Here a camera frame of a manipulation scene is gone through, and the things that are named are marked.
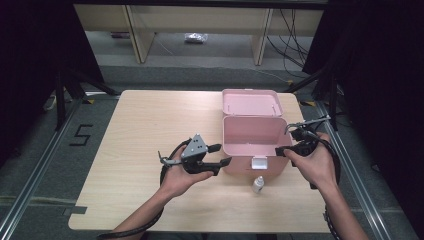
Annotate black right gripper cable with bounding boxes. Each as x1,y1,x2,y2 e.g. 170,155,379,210
311,131,342,240

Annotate black curtain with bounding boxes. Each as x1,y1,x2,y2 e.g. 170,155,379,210
301,0,424,231
0,0,105,169

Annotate black tape strip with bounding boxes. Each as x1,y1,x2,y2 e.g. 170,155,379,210
62,206,88,217

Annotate person's right hand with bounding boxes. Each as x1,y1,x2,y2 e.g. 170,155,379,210
283,132,339,196

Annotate beige wooden desk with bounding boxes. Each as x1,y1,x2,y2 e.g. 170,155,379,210
73,3,325,66

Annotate black floor cables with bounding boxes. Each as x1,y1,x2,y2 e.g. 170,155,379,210
328,111,349,132

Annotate person's left hand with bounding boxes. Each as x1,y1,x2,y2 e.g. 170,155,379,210
159,145,216,200

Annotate aluminium floor rail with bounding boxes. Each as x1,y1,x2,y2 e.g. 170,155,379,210
314,99,393,240
0,97,84,240
81,90,122,98

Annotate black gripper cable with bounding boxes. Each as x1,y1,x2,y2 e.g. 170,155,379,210
311,131,342,240
95,138,194,240

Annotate clear plastic bag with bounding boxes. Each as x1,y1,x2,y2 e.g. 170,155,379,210
184,32,209,45

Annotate small white dropper bottle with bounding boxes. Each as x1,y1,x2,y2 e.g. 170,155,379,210
251,175,265,194

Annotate pink plastic storage box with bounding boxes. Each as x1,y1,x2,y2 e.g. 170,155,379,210
221,88,295,183

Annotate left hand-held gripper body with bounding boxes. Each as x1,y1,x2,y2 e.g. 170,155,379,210
158,133,215,175

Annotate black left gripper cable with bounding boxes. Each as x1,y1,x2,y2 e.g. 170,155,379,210
95,138,194,240

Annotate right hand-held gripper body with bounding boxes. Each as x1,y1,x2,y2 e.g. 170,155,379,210
284,114,332,157

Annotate black hanging cables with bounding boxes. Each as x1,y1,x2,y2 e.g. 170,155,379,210
265,8,312,80

